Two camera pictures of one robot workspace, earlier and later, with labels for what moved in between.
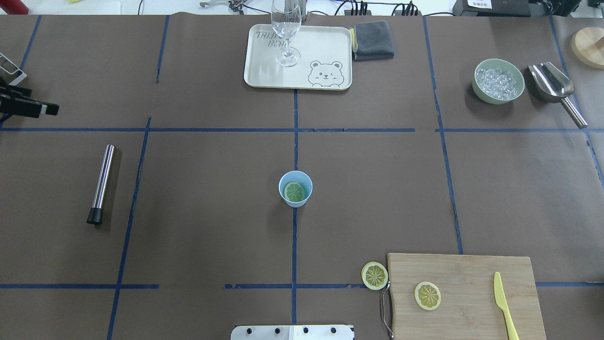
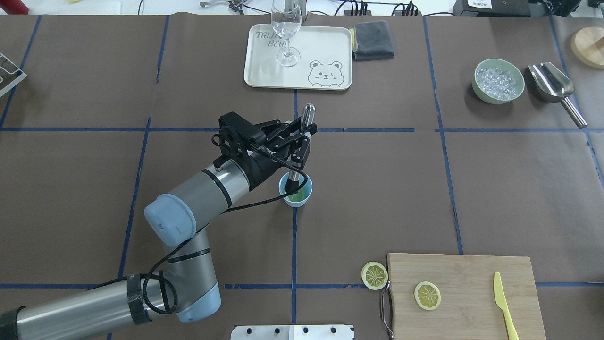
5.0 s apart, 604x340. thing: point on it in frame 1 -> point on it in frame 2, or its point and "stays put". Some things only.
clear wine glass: (286, 19) stays put
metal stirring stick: (95, 215) -> (307, 121)
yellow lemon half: (374, 276) stays put
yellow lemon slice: (427, 295) stays put
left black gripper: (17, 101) -> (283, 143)
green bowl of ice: (497, 81) stays put
